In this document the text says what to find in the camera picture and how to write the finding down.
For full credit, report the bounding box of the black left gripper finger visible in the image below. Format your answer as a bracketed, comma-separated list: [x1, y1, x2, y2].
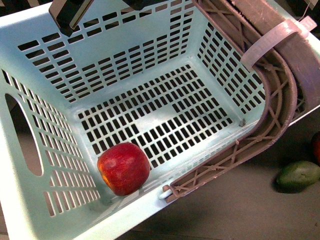
[48, 0, 94, 37]

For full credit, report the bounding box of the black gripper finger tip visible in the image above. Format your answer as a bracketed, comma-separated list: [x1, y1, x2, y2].
[124, 0, 167, 11]

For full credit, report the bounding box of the light blue plastic basket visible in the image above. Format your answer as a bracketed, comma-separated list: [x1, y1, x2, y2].
[0, 0, 320, 240]

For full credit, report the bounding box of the brown basket handle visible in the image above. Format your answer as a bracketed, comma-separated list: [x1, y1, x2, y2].
[160, 0, 320, 203]

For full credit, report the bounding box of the red apple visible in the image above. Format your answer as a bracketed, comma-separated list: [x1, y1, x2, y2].
[97, 142, 150, 197]

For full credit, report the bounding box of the white zip tie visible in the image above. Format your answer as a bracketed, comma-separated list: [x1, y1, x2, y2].
[240, 16, 318, 72]

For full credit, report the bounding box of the red fruit at edge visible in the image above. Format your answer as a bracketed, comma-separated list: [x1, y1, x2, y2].
[310, 131, 320, 164]

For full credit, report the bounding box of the green mango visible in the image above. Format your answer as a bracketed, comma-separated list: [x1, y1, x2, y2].
[276, 160, 320, 189]

